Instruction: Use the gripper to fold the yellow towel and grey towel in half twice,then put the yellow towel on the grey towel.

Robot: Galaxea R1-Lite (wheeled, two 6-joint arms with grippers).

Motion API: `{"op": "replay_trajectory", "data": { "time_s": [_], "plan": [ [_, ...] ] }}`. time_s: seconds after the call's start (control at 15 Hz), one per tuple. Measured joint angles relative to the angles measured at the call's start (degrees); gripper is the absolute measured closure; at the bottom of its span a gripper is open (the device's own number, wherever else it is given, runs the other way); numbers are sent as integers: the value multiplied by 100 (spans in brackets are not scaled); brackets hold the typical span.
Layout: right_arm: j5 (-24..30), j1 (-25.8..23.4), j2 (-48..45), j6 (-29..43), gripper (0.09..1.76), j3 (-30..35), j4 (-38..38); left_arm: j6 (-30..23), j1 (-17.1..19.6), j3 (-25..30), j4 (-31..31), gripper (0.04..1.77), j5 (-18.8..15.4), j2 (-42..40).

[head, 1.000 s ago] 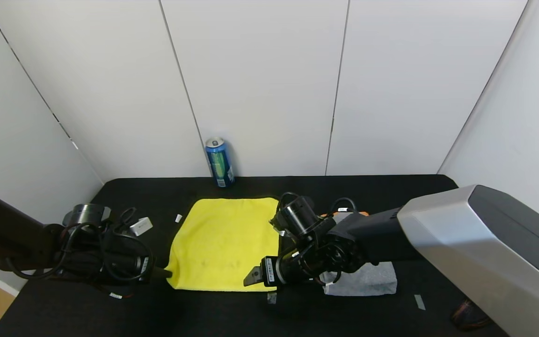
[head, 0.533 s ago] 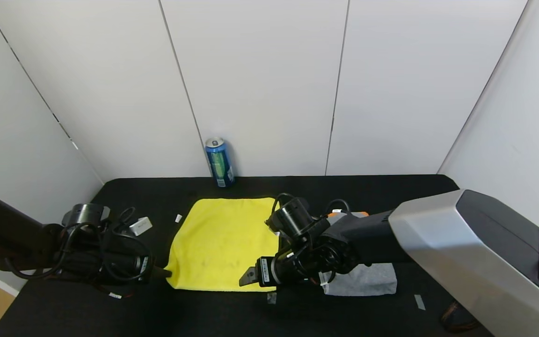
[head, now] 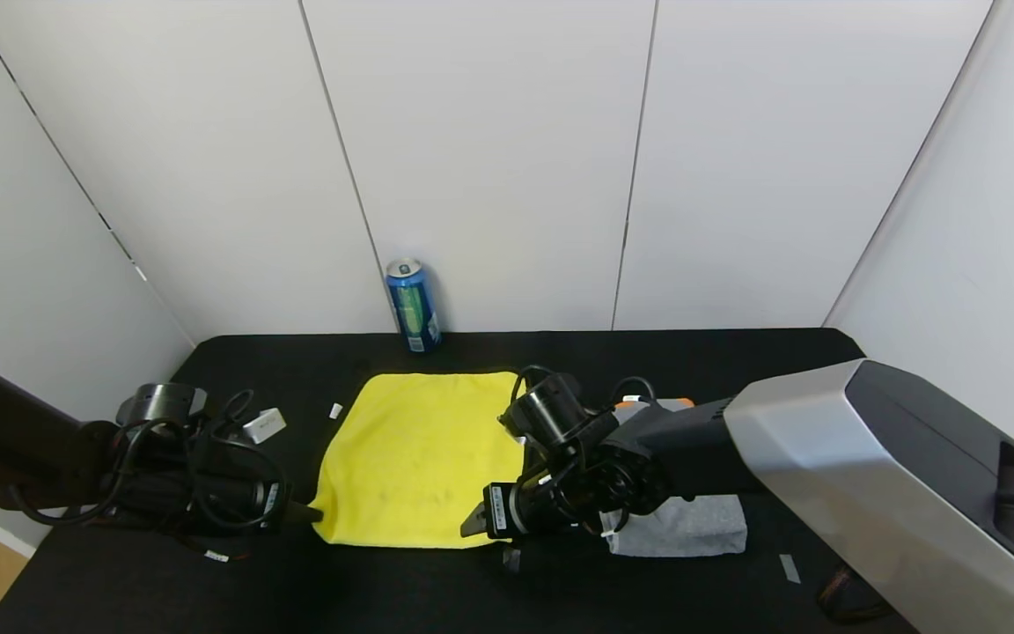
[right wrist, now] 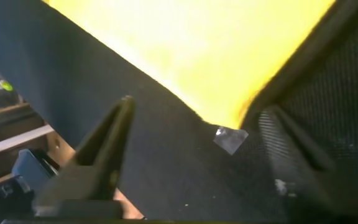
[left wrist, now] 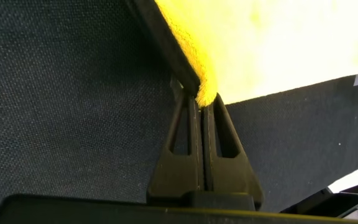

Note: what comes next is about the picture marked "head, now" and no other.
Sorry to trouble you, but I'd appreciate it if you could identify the black fabric table cover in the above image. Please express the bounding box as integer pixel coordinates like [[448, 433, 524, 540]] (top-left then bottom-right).
[[0, 328, 922, 634]]

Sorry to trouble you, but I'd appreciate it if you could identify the black right camera cable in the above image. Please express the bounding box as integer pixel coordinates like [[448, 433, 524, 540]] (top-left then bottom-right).
[[510, 365, 554, 399]]

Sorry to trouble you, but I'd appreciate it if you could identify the black right cable loop with tag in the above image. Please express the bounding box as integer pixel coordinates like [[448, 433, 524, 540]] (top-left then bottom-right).
[[577, 504, 633, 539]]

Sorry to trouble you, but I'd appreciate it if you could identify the black right motor cable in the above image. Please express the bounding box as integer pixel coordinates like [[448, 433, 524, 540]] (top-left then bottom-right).
[[611, 376, 658, 408]]

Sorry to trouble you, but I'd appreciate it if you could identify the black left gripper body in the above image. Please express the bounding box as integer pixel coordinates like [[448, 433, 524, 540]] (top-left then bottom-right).
[[209, 475, 295, 535]]

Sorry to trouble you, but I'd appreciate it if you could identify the grey terry towel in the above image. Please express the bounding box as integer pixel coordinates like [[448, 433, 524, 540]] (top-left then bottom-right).
[[599, 398, 748, 558]]

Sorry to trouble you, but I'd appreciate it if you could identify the blue drink can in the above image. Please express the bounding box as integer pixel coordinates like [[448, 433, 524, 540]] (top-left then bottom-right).
[[386, 257, 443, 354]]

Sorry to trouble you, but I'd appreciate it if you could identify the yellow microfiber towel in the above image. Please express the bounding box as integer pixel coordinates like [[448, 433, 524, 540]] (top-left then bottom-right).
[[307, 371, 529, 550]]

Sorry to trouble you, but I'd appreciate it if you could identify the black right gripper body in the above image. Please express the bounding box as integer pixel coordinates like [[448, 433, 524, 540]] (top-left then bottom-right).
[[482, 482, 556, 539]]

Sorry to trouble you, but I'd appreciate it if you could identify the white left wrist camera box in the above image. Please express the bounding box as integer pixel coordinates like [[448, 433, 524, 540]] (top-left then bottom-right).
[[243, 407, 288, 445]]

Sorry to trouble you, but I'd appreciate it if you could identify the black left wrist cable bundle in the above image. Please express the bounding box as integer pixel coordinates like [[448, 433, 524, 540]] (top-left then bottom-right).
[[7, 387, 290, 564]]

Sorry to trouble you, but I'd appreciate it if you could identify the dark braided hanging cable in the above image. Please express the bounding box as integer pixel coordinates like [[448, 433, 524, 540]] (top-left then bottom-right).
[[817, 564, 893, 625]]

